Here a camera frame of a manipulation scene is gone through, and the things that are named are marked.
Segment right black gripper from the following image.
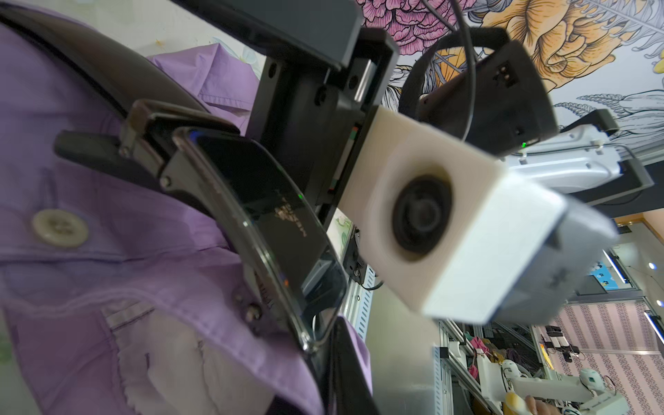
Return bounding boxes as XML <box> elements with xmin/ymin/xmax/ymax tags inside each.
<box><xmin>179</xmin><ymin>1</ymin><xmax>399</xmax><ymax>206</ymax></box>

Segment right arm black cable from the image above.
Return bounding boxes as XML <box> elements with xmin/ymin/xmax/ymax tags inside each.
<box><xmin>419</xmin><ymin>0</ymin><xmax>479</xmax><ymax>142</ymax></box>

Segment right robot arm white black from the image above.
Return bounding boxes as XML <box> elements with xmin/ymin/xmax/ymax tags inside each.
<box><xmin>183</xmin><ymin>1</ymin><xmax>559</xmax><ymax>210</ymax></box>

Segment black leather belt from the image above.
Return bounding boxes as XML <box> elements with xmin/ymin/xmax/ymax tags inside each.
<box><xmin>0</xmin><ymin>2</ymin><xmax>382</xmax><ymax>415</ymax></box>

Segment purple trousers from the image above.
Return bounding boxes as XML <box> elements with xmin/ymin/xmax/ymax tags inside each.
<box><xmin>0</xmin><ymin>9</ymin><xmax>375</xmax><ymax>415</ymax></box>

